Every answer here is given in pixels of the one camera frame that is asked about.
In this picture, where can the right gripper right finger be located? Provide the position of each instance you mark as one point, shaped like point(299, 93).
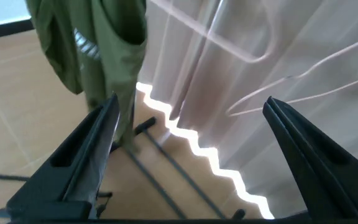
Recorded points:
point(322, 171)

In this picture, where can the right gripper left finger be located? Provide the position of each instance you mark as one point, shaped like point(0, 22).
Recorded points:
point(82, 161)

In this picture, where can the green long-sleeved shirt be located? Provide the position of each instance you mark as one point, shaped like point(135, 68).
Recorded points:
point(113, 62)

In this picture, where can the black clothes rack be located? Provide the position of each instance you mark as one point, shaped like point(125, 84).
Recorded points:
point(146, 124)

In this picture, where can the pink clothes hanger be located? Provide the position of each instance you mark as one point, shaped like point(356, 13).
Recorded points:
point(228, 46)
point(297, 76)

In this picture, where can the beige curtain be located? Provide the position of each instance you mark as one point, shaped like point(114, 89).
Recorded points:
point(197, 77)

